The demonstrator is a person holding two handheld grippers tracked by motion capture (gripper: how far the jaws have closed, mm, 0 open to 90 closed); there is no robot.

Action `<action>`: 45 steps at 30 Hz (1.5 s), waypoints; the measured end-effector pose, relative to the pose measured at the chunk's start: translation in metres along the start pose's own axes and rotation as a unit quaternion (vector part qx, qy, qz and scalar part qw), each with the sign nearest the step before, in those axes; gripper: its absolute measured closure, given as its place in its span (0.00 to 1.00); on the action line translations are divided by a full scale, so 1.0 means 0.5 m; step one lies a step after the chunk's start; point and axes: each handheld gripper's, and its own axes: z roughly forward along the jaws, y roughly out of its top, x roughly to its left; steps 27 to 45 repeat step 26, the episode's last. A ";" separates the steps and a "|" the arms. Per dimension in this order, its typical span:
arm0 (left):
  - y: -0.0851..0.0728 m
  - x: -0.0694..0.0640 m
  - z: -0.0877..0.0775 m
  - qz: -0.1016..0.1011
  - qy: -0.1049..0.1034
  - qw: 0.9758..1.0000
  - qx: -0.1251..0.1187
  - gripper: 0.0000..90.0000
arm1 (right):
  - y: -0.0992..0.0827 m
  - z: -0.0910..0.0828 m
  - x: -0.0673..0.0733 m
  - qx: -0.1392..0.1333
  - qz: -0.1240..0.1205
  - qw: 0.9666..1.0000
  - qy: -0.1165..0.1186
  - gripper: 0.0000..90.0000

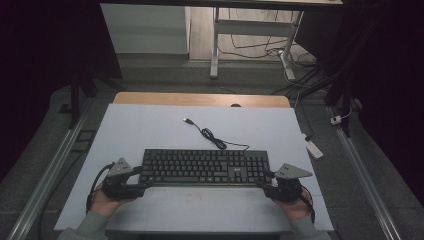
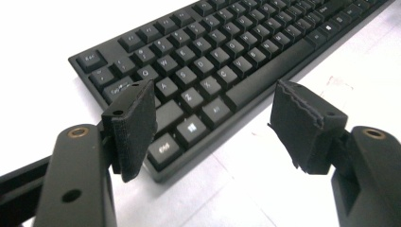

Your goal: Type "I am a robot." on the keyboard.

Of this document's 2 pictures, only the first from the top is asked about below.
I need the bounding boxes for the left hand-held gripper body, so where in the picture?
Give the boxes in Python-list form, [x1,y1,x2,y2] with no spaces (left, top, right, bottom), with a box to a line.
[101,157,146,201]

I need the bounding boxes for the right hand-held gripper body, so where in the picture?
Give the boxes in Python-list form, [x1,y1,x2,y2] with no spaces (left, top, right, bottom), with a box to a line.
[262,162,314,203]

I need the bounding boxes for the black computer keyboard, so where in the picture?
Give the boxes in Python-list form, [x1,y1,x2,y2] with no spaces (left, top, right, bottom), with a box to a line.
[139,148,272,187]

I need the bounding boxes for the black keyboard cable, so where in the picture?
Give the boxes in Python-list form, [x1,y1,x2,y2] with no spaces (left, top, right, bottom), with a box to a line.
[182,117,250,152]

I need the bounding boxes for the person's left hand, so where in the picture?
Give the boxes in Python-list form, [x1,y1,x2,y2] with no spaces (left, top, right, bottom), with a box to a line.
[89,192,135,219]

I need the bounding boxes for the person's right hand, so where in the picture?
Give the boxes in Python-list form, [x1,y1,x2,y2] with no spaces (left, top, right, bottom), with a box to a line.
[274,188,314,222]

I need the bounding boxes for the white table cover board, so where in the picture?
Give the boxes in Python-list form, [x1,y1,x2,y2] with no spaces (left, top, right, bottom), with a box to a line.
[54,103,335,233]

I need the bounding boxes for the white power strip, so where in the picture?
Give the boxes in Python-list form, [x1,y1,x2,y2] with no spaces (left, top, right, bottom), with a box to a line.
[301,133,325,160]

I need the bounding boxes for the black metal stand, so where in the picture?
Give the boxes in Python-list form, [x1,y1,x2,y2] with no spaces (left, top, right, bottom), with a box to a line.
[323,66,355,138]
[68,66,98,130]

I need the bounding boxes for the wooden table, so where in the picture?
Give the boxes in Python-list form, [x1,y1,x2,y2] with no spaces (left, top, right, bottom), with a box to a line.
[113,92,292,109]

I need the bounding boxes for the grey cabinet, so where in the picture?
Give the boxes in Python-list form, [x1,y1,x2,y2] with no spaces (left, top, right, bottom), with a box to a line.
[99,3,191,55]

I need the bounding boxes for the black curtain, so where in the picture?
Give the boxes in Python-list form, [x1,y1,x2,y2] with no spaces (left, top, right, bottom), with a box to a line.
[295,0,424,205]
[0,0,123,183]

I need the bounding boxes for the left hand-held gripper cable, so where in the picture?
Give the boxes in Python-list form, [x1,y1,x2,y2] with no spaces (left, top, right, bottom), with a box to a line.
[85,162,116,214]

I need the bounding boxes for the hand-held gripper cable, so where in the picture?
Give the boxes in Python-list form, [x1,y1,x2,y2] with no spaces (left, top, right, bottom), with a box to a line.
[298,185,316,225]
[85,162,116,214]

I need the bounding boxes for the right hand-held gripper cable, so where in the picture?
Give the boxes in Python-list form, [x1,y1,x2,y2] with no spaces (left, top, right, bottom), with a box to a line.
[298,185,316,225]

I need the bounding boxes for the black floor bracket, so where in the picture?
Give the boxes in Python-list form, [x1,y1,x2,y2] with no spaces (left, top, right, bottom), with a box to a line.
[73,129,98,154]

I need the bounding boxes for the aluminium floor rail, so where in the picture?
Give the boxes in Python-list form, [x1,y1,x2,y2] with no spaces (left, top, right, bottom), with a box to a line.
[328,106,404,240]
[6,109,92,240]

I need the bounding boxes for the tangle of black floor cables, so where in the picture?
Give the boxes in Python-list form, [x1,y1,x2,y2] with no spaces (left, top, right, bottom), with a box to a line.
[218,8,323,98]

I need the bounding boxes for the white desk frame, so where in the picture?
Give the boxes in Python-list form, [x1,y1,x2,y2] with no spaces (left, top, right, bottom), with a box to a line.
[209,5,305,81]

